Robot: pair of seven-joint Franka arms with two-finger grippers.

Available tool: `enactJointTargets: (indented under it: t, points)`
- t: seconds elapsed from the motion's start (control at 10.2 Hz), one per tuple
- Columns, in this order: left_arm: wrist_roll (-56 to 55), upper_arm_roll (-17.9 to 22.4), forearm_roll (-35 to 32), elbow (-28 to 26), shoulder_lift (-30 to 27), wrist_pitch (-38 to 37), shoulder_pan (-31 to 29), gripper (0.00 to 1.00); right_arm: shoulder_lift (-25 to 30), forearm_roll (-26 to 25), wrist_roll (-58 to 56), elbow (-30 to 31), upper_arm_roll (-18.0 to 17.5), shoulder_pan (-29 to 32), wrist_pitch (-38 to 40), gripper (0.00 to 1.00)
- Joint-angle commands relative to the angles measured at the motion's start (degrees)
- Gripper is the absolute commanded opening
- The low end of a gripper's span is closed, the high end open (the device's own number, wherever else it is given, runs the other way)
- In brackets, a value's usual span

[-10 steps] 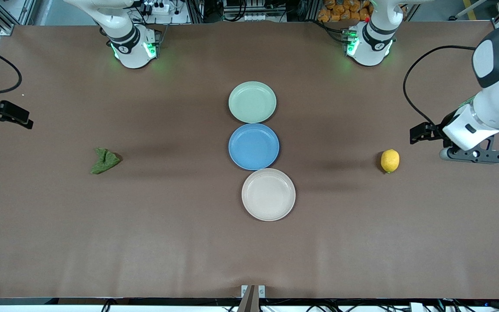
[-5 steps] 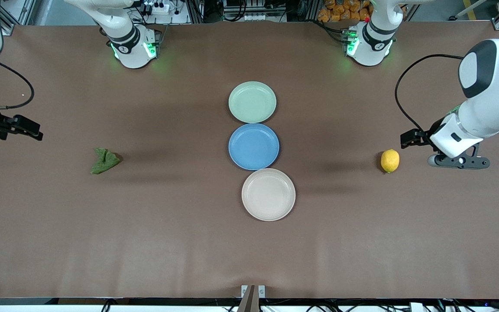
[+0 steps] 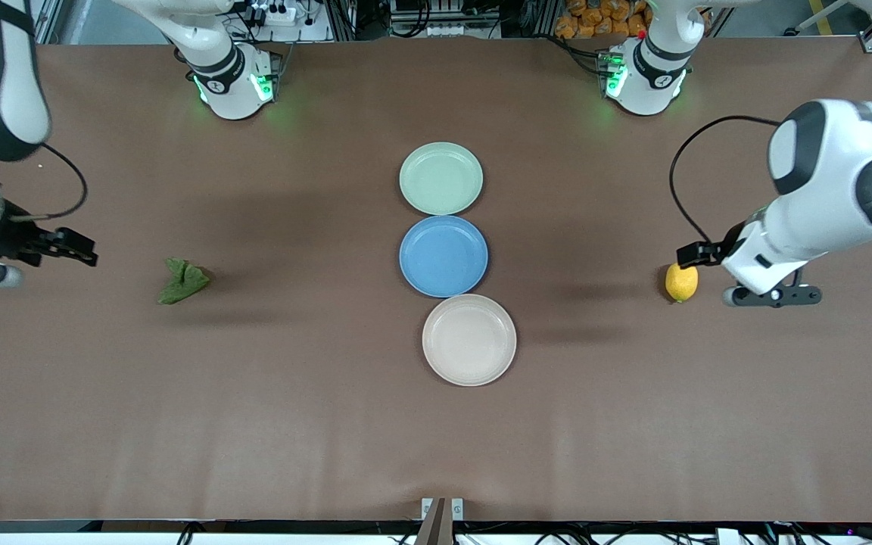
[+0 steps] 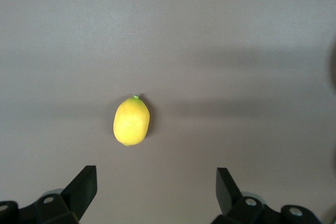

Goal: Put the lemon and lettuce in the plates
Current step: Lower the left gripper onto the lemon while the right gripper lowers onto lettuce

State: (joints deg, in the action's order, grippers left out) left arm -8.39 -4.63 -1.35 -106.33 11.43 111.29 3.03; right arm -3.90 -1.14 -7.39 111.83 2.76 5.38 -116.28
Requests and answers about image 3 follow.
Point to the beige plate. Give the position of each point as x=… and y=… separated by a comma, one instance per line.
x=469, y=340

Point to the blue plate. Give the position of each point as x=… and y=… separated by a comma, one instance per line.
x=443, y=256

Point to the white power strip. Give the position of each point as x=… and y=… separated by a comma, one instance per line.
x=277, y=13

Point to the pale green plate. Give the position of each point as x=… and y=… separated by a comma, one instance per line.
x=440, y=179

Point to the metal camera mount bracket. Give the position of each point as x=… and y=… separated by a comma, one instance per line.
x=440, y=521

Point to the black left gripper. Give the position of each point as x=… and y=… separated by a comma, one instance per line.
x=729, y=242

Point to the orange snack bags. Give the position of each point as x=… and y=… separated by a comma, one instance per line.
x=602, y=19

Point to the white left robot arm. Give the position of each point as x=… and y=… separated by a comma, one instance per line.
x=837, y=174

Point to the green lettuce leaf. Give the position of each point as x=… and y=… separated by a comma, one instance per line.
x=182, y=284

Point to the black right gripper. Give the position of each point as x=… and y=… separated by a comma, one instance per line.
x=18, y=239

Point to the yellow lemon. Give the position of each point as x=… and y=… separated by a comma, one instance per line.
x=682, y=284

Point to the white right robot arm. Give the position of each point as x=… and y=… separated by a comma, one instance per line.
x=4, y=91

